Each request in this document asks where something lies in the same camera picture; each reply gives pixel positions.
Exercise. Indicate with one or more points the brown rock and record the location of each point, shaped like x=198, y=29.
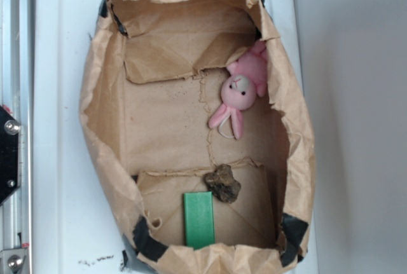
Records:
x=222, y=184

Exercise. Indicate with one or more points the aluminium frame rail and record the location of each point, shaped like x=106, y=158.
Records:
x=17, y=66

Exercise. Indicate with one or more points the black metal bracket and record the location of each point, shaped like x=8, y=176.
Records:
x=10, y=154

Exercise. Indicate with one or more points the brown paper bag liner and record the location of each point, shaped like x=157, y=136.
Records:
x=152, y=80

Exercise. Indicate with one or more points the green rectangular block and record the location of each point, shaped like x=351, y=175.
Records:
x=199, y=219

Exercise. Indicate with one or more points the pink plush bunny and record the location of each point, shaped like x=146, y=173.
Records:
x=247, y=81

